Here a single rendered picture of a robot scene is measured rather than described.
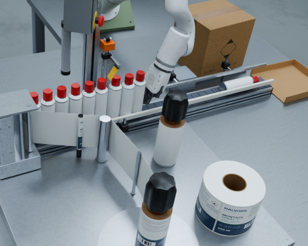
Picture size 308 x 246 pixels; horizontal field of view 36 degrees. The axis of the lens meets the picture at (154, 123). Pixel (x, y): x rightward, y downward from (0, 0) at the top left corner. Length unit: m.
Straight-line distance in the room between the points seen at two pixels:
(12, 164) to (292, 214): 0.99
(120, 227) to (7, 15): 3.32
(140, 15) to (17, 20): 1.87
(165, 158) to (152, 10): 1.39
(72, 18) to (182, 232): 0.78
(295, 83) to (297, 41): 2.42
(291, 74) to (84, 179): 1.34
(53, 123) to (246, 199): 0.69
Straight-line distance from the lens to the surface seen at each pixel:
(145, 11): 2.88
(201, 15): 2.26
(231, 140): 1.99
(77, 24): 1.61
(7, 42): 4.14
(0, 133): 1.52
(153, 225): 1.33
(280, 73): 2.53
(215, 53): 2.25
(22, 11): 4.63
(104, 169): 1.68
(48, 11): 2.78
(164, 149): 1.67
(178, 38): 1.79
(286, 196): 1.84
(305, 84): 2.52
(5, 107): 1.52
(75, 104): 1.73
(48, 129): 1.67
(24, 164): 1.64
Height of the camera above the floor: 2.06
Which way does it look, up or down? 38 degrees down
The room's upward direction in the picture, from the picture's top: 10 degrees clockwise
